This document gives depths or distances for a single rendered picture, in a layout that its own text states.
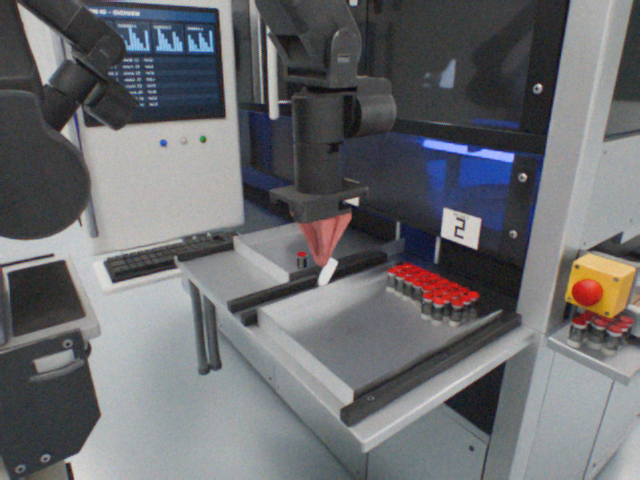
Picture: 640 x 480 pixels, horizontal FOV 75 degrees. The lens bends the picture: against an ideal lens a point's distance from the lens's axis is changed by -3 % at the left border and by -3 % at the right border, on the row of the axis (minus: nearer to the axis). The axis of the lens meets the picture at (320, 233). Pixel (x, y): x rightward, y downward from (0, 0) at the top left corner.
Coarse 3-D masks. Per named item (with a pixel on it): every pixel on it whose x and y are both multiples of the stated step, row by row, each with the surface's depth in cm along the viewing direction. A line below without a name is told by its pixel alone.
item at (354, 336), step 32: (320, 288) 82; (352, 288) 88; (384, 288) 89; (288, 320) 77; (320, 320) 77; (352, 320) 77; (384, 320) 77; (416, 320) 77; (480, 320) 71; (288, 352) 68; (320, 352) 68; (352, 352) 68; (384, 352) 68; (416, 352) 68; (352, 384) 61; (384, 384) 59
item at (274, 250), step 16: (288, 224) 116; (240, 240) 105; (256, 240) 111; (272, 240) 114; (288, 240) 114; (304, 240) 114; (352, 240) 114; (368, 240) 114; (400, 240) 105; (256, 256) 98; (272, 256) 104; (288, 256) 104; (336, 256) 104; (352, 256) 97; (272, 272) 93; (288, 272) 88; (304, 272) 90
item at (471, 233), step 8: (448, 216) 84; (456, 216) 82; (464, 216) 81; (472, 216) 79; (448, 224) 84; (456, 224) 83; (472, 224) 80; (480, 224) 78; (448, 232) 85; (464, 232) 82; (472, 232) 80; (456, 240) 84; (464, 240) 82; (472, 240) 80
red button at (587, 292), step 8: (584, 280) 63; (592, 280) 62; (576, 288) 63; (584, 288) 62; (592, 288) 61; (600, 288) 62; (576, 296) 63; (584, 296) 62; (592, 296) 61; (600, 296) 61; (584, 304) 63; (592, 304) 62
